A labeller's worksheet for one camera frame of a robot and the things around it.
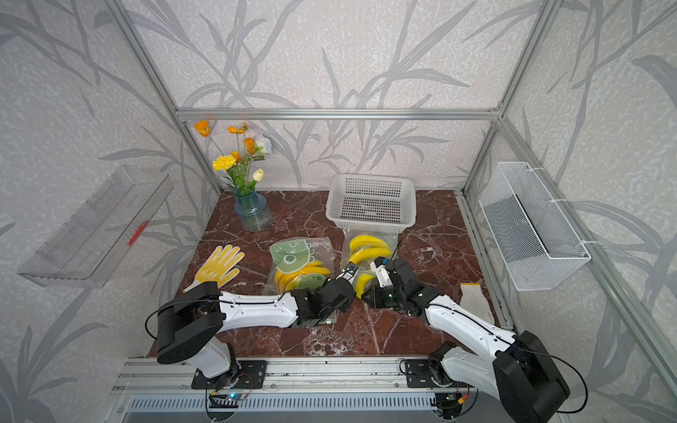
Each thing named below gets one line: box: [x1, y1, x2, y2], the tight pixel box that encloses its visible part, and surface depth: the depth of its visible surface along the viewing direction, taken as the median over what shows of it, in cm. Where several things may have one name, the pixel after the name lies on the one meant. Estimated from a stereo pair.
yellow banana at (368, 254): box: [348, 247, 394, 266], surface depth 95 cm
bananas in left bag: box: [274, 259, 331, 293], surface depth 92 cm
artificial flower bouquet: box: [194, 119, 273, 195], surface depth 96 cm
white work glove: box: [459, 282, 495, 325], surface depth 92 cm
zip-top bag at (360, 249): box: [341, 228, 401, 298], surface depth 99 cm
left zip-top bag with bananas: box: [262, 236, 335, 297], surface depth 93 cm
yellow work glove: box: [182, 244, 246, 294], surface depth 98 cm
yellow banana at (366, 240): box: [349, 234, 390, 253], surface depth 99 cm
